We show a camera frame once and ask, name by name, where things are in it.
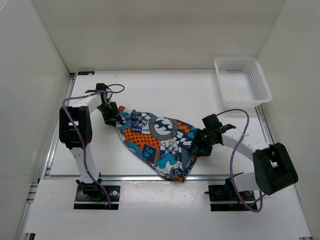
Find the dark label sticker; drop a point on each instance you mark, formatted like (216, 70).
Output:
(85, 73)

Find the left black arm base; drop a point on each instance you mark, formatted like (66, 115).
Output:
(98, 201)

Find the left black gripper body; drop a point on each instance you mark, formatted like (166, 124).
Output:
(109, 111)

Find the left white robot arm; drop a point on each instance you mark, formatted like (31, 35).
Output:
(76, 133)

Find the white plastic basket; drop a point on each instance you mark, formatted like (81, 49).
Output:
(242, 82)

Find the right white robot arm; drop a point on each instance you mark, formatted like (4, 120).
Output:
(273, 169)

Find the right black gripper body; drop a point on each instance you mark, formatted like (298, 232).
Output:
(203, 141)

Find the colourful patterned shorts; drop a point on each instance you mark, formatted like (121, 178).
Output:
(162, 143)

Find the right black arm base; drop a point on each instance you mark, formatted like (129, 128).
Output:
(223, 200)

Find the right aluminium rail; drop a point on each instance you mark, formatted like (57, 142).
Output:
(269, 139)

